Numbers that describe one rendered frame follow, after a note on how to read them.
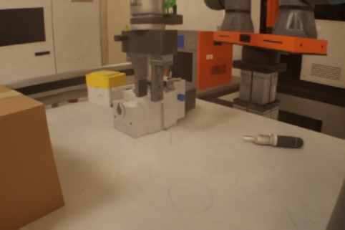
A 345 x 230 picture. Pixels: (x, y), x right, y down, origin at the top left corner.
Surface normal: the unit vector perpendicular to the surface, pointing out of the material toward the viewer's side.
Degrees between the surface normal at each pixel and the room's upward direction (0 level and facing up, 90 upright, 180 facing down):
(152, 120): 90
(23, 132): 90
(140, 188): 0
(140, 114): 90
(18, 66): 90
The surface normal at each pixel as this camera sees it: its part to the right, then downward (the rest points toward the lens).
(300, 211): 0.00, -0.94
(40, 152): 0.78, 0.21
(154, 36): -0.69, 0.24
